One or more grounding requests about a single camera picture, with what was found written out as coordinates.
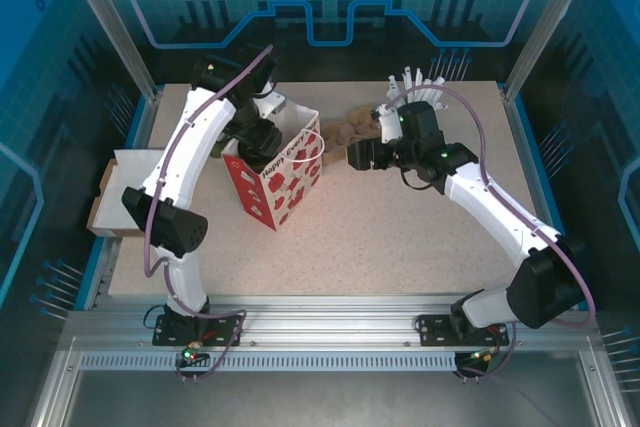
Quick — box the red white paper bag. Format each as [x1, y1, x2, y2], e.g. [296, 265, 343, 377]
[221, 100, 327, 233]

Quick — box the white paper napkin stack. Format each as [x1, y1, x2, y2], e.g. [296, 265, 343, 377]
[96, 148, 169, 238]

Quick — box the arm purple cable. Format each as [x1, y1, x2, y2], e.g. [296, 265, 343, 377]
[382, 85, 597, 383]
[143, 43, 275, 383]

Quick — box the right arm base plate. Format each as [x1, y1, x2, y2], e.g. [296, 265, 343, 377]
[416, 313, 507, 348]

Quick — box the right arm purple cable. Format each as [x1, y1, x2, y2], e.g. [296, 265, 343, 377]
[382, 85, 597, 383]

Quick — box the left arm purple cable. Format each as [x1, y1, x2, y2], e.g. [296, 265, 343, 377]
[143, 43, 275, 383]

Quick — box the aluminium table side rail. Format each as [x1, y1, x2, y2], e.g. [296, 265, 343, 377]
[504, 89, 576, 273]
[74, 89, 164, 313]

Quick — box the aluminium frame post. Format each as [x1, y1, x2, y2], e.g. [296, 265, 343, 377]
[55, 0, 164, 101]
[502, 0, 604, 101]

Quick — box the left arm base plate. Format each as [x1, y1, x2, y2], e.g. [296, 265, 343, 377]
[151, 313, 245, 348]

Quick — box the slotted cable duct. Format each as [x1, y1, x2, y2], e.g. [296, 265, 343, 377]
[78, 351, 459, 374]

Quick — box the small connector board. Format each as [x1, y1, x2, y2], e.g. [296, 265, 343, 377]
[177, 344, 211, 366]
[462, 346, 501, 366]

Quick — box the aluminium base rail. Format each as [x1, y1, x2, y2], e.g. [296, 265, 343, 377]
[64, 294, 601, 353]

